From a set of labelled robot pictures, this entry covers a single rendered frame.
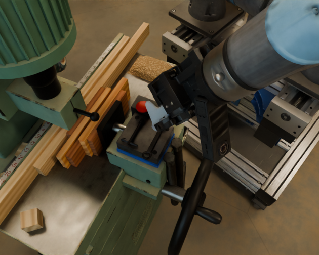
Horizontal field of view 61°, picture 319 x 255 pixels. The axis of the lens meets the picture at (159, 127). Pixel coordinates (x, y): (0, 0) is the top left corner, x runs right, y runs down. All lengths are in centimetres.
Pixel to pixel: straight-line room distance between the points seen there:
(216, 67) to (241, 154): 119
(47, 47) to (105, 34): 203
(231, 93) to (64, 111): 34
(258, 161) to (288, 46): 125
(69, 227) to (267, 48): 51
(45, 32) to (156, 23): 213
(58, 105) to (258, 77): 38
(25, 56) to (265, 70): 31
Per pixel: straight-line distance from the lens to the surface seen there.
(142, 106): 59
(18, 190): 68
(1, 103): 65
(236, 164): 145
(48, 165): 68
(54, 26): 43
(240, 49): 31
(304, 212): 174
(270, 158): 154
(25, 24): 40
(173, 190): 71
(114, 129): 64
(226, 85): 34
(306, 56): 29
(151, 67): 80
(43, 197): 68
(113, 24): 254
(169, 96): 42
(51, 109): 57
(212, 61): 34
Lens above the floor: 149
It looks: 57 degrees down
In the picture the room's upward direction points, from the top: straight up
